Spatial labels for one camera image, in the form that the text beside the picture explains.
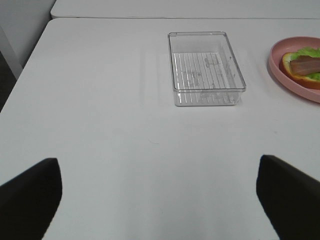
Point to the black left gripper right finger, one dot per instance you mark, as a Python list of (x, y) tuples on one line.
[(290, 199)]

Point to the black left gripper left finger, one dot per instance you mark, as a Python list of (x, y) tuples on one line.
[(29, 201)]

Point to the toast bread slice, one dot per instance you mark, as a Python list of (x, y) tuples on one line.
[(303, 81)]

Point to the brown bacon strip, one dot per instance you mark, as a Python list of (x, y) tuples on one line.
[(305, 65)]

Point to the green lettuce leaf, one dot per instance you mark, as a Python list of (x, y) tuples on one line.
[(306, 51)]

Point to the clear left plastic tray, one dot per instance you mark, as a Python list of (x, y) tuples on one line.
[(204, 69)]

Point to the pink round plate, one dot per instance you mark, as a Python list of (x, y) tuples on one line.
[(286, 45)]

